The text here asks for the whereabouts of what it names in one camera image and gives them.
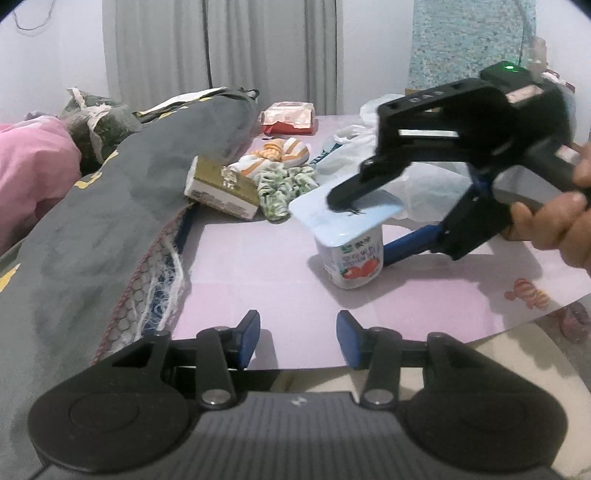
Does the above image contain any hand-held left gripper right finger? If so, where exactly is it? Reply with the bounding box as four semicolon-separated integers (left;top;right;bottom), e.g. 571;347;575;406
336;310;481;409

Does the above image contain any pink quilt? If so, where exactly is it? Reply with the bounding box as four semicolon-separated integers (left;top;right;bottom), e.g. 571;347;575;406
0;115;84;257

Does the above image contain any red and cream wet wipes pack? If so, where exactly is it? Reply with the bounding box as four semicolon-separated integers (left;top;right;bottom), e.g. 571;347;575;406
261;102;317;137

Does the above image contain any thin wall cable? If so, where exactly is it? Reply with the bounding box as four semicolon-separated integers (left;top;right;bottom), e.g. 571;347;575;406
11;0;51;33

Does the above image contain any white printed plastic bag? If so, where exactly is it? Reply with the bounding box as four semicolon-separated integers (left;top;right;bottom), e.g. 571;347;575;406
316;95;472;222

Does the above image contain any person's right hand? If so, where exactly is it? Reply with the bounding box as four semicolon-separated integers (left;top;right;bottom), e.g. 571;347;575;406
510;141;591;271

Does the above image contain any gold and white carton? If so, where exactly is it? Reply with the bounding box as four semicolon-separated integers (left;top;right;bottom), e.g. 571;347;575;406
184;156;260;220

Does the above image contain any grey curtain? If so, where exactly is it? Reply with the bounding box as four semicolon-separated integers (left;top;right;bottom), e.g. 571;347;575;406
102;0;345;116

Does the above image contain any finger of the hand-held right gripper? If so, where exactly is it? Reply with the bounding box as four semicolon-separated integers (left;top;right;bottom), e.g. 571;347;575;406
325;154;416;213
382;182;514;267

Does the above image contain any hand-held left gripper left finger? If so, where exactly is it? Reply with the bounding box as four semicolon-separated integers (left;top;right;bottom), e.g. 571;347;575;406
111;309;262;409

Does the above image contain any strawberry yogurt cup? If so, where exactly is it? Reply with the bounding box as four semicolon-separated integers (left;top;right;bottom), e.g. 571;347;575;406
288;187;404;291

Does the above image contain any teal speckled wall hanging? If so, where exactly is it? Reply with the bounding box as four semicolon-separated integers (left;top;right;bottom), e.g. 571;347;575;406
409;0;536;100

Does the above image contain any green and white scrunchie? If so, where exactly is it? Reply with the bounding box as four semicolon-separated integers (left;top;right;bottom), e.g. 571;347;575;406
256;166;319;222

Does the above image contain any green leaf-print pillow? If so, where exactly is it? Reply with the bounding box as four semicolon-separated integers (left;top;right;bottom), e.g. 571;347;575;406
58;88;141;174

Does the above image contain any orange striped scrunchie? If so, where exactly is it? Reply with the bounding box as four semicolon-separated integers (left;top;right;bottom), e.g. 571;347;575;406
228;138;311;178

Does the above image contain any pink bed sheet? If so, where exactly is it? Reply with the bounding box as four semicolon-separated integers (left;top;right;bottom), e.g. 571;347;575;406
182;113;591;370

